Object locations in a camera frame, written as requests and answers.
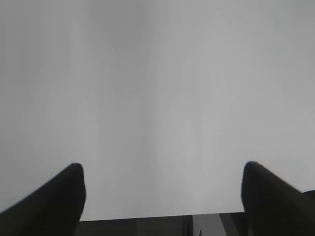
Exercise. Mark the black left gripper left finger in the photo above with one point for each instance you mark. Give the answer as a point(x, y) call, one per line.
point(52, 210)

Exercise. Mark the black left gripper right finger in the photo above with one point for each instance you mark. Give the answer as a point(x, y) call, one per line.
point(273, 207)

